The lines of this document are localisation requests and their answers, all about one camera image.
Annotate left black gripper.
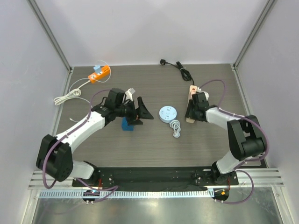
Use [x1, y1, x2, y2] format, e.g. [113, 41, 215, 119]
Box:
[115, 97, 153, 126]

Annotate blue cube socket adapter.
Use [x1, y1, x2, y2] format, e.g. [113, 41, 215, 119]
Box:
[121, 118, 134, 131]

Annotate light blue round power socket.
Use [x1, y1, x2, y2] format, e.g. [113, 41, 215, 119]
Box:
[159, 105, 181, 138]

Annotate beige power strip red sockets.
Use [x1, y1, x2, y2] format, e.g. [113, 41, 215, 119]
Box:
[185, 85, 201, 124]

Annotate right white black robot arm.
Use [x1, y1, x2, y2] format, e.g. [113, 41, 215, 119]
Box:
[185, 91, 268, 185]

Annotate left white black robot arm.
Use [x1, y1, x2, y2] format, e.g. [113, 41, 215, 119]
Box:
[36, 88, 154, 187]

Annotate light blue charger plug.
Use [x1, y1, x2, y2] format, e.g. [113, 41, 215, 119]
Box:
[93, 65, 102, 74]

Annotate orange power strip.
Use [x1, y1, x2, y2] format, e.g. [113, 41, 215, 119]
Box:
[88, 65, 111, 84]

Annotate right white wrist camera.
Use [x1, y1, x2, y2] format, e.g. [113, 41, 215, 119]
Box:
[197, 87, 210, 100]

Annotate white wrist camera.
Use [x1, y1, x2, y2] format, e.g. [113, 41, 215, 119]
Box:
[197, 87, 210, 100]
[125, 88, 135, 101]

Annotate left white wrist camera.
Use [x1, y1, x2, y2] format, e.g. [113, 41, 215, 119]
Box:
[125, 88, 135, 101]

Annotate black power cord with plug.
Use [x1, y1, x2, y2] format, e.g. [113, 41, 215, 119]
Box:
[160, 59, 196, 86]

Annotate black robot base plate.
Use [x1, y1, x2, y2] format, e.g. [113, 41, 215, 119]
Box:
[82, 167, 239, 192]

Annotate white power strip cord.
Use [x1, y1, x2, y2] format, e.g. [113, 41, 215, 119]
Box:
[54, 78, 90, 106]

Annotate thin white charging cable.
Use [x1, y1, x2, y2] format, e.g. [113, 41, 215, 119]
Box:
[70, 60, 112, 123]

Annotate white slotted cable duct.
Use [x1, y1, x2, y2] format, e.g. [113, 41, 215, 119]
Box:
[39, 189, 214, 199]

